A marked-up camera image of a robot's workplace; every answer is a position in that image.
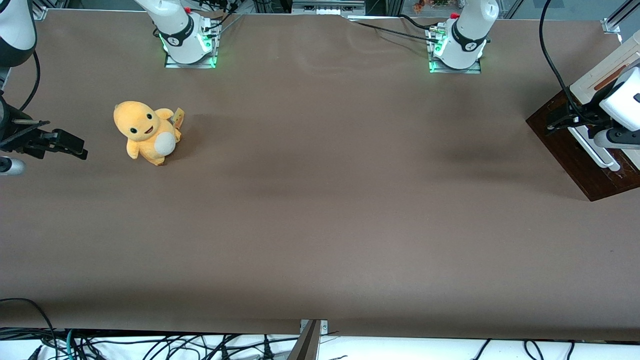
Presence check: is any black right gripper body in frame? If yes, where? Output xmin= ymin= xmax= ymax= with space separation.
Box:
xmin=0 ymin=96 xmax=54 ymax=161

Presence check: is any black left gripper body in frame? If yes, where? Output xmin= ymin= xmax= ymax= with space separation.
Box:
xmin=573 ymin=99 xmax=609 ymax=132

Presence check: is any dark wooden base board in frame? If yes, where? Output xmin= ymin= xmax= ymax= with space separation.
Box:
xmin=525 ymin=89 xmax=640 ymax=202

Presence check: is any yellow plush toy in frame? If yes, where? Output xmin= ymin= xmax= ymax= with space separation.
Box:
xmin=113 ymin=100 xmax=182 ymax=167

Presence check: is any brown table cover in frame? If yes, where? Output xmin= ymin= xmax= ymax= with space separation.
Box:
xmin=0 ymin=8 xmax=640 ymax=344

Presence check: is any grey control box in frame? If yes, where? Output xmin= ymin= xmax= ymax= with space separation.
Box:
xmin=291 ymin=0 xmax=367 ymax=17

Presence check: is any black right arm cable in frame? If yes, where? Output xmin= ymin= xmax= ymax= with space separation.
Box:
xmin=19 ymin=49 xmax=42 ymax=112

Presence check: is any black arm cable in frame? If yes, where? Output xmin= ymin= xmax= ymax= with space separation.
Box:
xmin=19 ymin=49 xmax=42 ymax=112
xmin=538 ymin=0 xmax=604 ymax=124

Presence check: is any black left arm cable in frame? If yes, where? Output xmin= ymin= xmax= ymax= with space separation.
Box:
xmin=538 ymin=0 xmax=604 ymax=124

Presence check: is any black looped floor cable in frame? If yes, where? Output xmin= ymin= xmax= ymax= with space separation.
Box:
xmin=0 ymin=297 xmax=57 ymax=351

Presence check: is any short black table cable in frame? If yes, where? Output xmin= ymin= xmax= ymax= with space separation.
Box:
xmin=398 ymin=13 xmax=443 ymax=34

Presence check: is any long black table cable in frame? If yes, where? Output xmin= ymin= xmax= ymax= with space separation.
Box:
xmin=350 ymin=20 xmax=441 ymax=44

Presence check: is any teal cable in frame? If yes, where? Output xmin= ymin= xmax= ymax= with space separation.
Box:
xmin=63 ymin=329 xmax=79 ymax=360

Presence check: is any black base cable bundle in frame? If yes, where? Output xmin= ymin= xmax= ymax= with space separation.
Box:
xmin=199 ymin=0 xmax=244 ymax=34

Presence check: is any metal camera post bracket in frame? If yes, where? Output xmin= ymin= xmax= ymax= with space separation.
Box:
xmin=286 ymin=318 xmax=329 ymax=360

